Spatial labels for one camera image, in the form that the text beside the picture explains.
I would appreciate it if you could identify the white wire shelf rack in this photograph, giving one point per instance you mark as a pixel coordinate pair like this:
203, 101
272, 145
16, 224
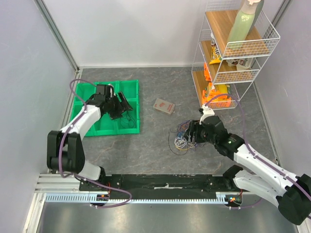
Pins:
223, 70

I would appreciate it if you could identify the green spray bottle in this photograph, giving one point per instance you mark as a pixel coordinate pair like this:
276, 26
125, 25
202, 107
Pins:
243, 24

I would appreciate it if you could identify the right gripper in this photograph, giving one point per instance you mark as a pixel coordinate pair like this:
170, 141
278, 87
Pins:
193, 132

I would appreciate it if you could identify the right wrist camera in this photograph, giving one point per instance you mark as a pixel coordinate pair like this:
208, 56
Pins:
205, 112

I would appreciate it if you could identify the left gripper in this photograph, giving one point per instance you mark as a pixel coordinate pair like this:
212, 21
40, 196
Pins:
124, 105

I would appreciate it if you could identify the white snack package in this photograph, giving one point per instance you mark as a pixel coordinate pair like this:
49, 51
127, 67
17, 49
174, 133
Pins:
240, 64

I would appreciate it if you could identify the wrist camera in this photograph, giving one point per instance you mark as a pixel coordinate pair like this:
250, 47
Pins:
205, 112
111, 90

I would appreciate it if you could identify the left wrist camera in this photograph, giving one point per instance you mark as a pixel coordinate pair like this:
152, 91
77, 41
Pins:
111, 90

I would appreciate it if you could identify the grey slotted cable duct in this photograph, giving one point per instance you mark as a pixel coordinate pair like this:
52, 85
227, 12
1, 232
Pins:
95, 198

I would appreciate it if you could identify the green compartment tray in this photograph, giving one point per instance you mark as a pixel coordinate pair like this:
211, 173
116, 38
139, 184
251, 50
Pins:
129, 123

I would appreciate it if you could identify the small grey red box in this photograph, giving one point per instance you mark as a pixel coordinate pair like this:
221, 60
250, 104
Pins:
164, 106

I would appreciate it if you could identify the orange snack box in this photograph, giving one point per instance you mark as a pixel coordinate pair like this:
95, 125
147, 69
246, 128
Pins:
206, 97

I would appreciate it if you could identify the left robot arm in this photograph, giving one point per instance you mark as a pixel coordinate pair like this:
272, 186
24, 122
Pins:
65, 151

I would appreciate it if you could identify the yellow snack pack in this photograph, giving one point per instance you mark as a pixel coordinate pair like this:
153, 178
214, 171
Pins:
219, 89

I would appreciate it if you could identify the yellow snack bag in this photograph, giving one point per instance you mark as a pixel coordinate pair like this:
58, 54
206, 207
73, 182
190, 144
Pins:
215, 56

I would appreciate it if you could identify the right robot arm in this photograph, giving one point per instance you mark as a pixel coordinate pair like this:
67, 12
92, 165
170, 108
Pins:
288, 192

